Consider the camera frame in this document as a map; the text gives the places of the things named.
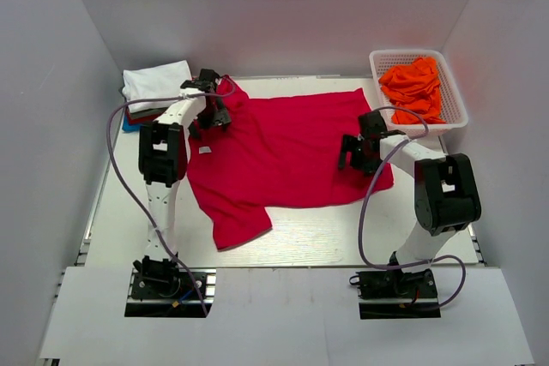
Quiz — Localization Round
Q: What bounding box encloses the grey folded t-shirt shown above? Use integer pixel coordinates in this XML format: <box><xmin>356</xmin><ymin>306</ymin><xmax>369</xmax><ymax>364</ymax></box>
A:
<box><xmin>126</xmin><ymin>107</ymin><xmax>166</xmax><ymax>122</ymax></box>

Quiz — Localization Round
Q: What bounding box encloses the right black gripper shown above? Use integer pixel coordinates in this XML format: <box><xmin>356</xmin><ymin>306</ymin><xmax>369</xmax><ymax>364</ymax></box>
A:
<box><xmin>339</xmin><ymin>135</ymin><xmax>385</xmax><ymax>177</ymax></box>

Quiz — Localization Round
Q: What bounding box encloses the white plastic perforated basket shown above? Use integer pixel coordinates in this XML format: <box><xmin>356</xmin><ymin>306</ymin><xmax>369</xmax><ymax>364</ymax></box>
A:
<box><xmin>369</xmin><ymin>49</ymin><xmax>468</xmax><ymax>137</ymax></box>

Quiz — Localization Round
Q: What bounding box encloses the white folded t-shirt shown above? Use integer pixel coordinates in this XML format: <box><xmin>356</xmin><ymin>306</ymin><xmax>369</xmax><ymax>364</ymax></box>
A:
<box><xmin>122</xmin><ymin>60</ymin><xmax>191</xmax><ymax>101</ymax></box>

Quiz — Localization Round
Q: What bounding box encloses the blue folded t-shirt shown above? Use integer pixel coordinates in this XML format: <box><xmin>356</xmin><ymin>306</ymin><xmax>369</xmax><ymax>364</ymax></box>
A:
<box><xmin>121</xmin><ymin>118</ymin><xmax>141</xmax><ymax>133</ymax></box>

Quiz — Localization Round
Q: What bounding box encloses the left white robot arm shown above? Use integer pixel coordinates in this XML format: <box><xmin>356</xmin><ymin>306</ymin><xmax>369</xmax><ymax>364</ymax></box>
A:
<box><xmin>138</xmin><ymin>69</ymin><xmax>232</xmax><ymax>261</ymax></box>

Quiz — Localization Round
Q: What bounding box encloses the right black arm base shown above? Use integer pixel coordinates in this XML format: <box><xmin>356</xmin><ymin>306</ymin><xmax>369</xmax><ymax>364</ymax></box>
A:
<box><xmin>349</xmin><ymin>269</ymin><xmax>441</xmax><ymax>320</ymax></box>

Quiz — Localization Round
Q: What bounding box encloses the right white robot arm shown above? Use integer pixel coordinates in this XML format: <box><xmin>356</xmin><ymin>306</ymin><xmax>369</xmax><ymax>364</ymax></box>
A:
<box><xmin>338</xmin><ymin>107</ymin><xmax>481</xmax><ymax>297</ymax></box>

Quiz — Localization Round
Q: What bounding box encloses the crimson red t-shirt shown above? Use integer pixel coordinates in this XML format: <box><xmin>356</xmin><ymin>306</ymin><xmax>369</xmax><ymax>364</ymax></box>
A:
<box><xmin>187</xmin><ymin>80</ymin><xmax>394</xmax><ymax>250</ymax></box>

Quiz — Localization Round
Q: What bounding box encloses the orange t-shirt in basket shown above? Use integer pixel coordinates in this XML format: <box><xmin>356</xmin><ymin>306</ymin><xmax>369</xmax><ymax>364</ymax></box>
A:
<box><xmin>378</xmin><ymin>57</ymin><xmax>445</xmax><ymax>124</ymax></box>

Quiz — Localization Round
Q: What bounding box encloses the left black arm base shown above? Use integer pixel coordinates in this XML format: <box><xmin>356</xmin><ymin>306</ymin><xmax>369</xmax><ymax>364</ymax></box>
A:
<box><xmin>124</xmin><ymin>269</ymin><xmax>216</xmax><ymax>318</ymax></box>

